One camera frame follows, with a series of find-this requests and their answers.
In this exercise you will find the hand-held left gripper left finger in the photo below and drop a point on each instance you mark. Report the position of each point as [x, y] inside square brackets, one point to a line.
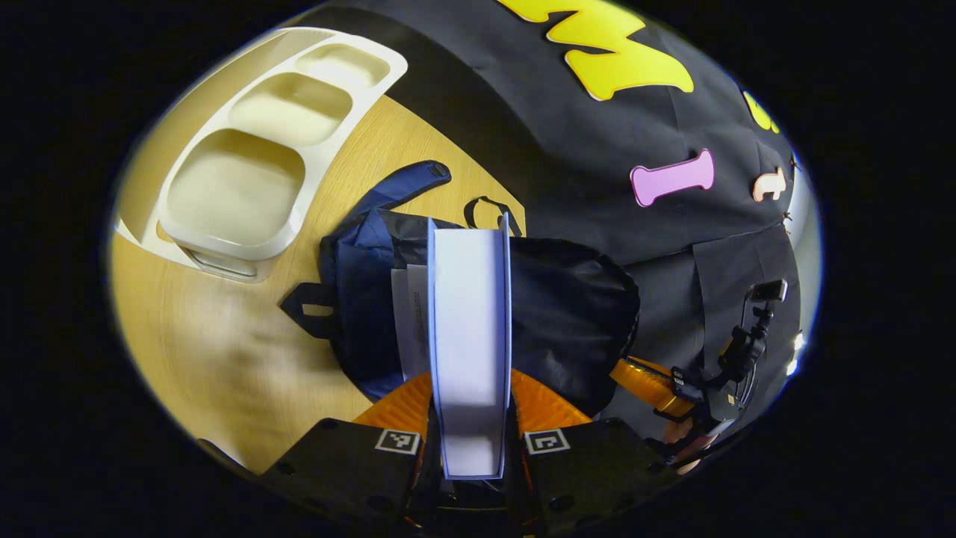
[351, 471]

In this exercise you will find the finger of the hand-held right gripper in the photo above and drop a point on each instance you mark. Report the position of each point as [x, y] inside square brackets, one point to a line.
[646, 381]

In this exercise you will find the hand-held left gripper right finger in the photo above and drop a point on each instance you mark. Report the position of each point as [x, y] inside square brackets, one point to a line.
[590, 471]

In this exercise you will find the blue schoolbag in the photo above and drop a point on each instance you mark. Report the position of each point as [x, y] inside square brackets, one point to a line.
[575, 321]

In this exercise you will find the white grey patterned book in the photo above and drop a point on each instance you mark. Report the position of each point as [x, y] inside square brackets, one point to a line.
[409, 321]

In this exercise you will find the white plastic bookshelf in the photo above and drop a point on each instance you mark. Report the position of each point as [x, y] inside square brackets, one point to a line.
[246, 187]

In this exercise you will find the black backdrop cloth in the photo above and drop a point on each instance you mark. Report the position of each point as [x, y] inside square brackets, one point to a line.
[597, 187]

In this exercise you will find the black camera on stand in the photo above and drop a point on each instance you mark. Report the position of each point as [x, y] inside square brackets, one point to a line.
[747, 344]

